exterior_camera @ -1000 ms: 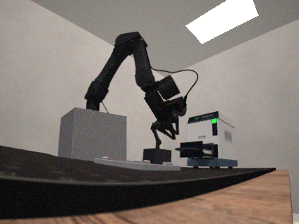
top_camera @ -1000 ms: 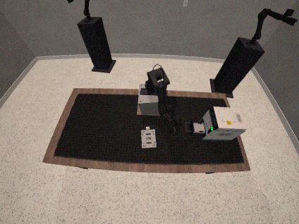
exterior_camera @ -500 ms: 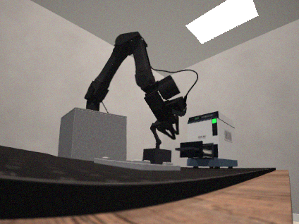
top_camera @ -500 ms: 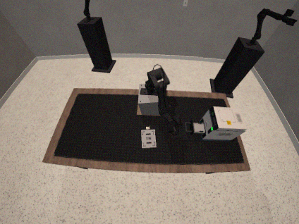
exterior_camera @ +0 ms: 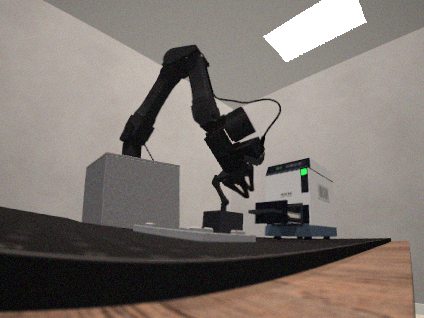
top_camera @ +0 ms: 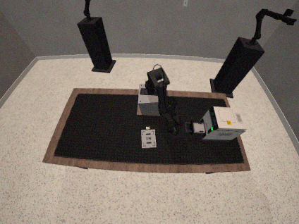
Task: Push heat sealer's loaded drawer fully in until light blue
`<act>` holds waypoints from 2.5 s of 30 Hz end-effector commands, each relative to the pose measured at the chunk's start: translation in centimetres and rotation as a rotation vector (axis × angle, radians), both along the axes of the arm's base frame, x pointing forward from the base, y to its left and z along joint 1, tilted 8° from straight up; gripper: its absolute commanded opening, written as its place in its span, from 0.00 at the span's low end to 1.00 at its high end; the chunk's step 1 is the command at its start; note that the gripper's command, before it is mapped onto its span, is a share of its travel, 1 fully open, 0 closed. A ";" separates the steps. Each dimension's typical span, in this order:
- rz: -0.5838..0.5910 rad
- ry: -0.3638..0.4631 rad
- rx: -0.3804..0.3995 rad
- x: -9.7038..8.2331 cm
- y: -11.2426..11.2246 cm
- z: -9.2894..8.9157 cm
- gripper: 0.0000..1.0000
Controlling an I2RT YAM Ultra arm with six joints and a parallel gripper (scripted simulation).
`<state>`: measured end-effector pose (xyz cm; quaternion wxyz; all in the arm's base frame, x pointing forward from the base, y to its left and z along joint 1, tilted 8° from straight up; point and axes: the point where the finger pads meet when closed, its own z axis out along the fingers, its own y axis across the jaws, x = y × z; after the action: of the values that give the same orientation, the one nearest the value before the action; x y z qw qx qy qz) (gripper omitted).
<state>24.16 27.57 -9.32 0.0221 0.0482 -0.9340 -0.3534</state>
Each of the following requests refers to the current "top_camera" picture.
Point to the white benchtop heat sealer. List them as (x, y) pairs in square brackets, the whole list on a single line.
[(221, 124)]

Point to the pale pink sheet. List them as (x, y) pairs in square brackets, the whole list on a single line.
[(199, 127)]

